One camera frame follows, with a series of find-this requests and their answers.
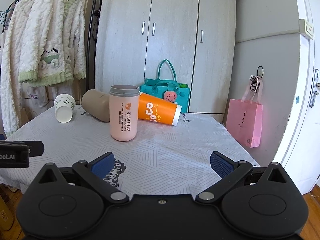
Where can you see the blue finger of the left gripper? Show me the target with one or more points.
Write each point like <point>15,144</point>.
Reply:
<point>33,148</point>

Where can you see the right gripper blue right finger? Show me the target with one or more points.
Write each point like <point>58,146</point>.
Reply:
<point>230,172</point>

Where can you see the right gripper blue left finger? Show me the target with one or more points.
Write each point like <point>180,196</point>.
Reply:
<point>93,174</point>

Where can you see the pink tumbler grey lid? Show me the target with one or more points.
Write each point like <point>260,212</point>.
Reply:
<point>124,103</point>

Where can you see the white paper cup green print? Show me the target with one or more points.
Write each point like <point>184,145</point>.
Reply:
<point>63,106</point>

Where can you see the orange paper cup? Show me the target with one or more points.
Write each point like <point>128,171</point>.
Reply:
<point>158,110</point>

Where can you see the pink paper gift bag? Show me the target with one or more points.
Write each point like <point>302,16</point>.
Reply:
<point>245,117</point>

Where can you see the beige brown mug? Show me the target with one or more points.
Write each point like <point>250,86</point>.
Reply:
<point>97,104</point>

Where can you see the white patterned tablecloth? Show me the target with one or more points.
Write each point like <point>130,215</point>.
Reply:
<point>161,159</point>

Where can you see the white door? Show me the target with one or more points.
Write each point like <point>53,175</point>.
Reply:
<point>298,151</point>

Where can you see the black clothes rack pole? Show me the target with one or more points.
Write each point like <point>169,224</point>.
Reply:
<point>94,15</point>

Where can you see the teal felt handbag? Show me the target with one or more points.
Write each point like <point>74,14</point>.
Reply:
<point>168,90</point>

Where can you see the white wooden wardrobe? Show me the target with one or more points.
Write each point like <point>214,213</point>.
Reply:
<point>191,41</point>

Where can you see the black wire wall hook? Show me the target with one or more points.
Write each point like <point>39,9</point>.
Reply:
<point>254,85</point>

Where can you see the metal door handle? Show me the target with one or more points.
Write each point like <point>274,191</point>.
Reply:
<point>314,88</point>

